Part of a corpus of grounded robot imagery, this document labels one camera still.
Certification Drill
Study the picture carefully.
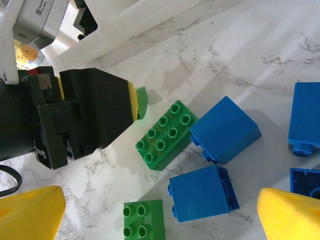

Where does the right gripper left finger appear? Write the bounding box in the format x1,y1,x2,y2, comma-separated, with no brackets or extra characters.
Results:
0,185,66,240

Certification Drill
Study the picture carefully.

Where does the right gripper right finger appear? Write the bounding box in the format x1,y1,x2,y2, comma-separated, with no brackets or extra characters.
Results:
256,187,320,240

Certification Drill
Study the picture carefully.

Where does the small green lego brick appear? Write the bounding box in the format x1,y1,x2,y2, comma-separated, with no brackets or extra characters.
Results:
135,86,149,121

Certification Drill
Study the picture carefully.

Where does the long green lego brick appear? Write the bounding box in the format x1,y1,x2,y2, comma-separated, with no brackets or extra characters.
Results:
135,99,200,172

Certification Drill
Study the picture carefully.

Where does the blue lego brick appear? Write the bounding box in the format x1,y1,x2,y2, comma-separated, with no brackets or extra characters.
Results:
167,164,240,224
189,95,263,165
289,167,320,201
287,81,320,157

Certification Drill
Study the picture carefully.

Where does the white plastic bin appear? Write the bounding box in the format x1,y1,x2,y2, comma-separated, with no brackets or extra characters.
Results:
97,0,203,63
39,0,141,72

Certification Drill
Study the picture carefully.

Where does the small yellow printed can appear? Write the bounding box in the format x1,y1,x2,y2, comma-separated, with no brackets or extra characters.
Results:
13,38,47,72

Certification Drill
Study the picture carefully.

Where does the black lego brick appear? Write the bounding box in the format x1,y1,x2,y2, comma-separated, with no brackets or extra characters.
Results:
72,0,99,41

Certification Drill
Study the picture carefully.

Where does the square green lego brick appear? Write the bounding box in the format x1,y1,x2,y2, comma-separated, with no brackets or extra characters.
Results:
123,199,166,240

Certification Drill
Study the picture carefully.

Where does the thin black cable loop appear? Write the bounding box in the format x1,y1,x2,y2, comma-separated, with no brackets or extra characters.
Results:
0,164,22,197

